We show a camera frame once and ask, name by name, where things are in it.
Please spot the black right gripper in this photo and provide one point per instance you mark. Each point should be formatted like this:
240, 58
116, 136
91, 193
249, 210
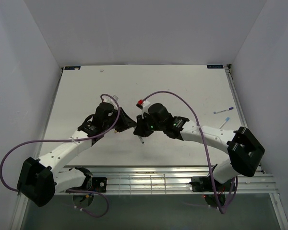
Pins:
141, 130

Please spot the aluminium front rail frame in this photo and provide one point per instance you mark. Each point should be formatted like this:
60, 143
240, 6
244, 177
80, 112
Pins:
145, 180

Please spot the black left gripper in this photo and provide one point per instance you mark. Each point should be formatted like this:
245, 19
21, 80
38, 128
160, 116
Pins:
126, 122

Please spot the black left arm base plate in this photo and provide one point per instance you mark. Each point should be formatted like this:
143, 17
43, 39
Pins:
97, 184

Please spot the blue table sticker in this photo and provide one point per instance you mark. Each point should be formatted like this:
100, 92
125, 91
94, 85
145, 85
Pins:
72, 67
215, 66

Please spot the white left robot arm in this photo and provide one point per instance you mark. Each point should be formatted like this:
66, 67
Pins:
41, 178

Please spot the thin purple pen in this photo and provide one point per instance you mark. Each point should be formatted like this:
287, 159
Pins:
225, 110

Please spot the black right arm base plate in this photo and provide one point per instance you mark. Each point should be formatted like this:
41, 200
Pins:
204, 184

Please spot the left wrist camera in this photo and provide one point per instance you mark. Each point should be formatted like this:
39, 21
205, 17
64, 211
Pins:
111, 99

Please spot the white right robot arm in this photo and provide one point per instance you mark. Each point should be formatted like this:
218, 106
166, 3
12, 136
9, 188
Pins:
244, 150

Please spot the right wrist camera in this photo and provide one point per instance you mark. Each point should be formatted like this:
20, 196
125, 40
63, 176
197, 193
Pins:
143, 105

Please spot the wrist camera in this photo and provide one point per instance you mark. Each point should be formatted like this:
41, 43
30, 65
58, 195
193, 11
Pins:
143, 105
111, 99

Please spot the left blue table sticker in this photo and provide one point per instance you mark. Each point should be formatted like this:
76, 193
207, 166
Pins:
72, 67

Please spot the right blue table sticker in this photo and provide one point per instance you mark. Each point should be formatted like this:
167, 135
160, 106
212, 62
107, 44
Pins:
215, 66

